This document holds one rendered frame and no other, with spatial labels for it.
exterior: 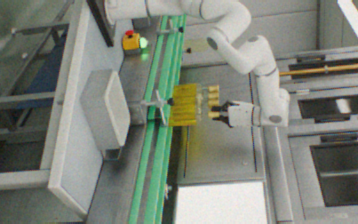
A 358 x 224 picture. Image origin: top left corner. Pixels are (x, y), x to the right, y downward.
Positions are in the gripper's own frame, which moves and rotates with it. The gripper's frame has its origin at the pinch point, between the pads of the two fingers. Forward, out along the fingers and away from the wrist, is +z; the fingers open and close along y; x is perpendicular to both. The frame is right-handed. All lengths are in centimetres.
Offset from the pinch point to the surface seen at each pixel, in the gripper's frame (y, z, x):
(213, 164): -12.5, -1.6, 16.5
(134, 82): 15.8, 32.0, 3.5
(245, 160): -12.5, -13.5, 12.6
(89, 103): 31, 28, 40
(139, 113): 12.0, 24.3, 18.7
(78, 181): 17, 26, 60
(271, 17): -232, 83, -588
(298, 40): -285, 38, -600
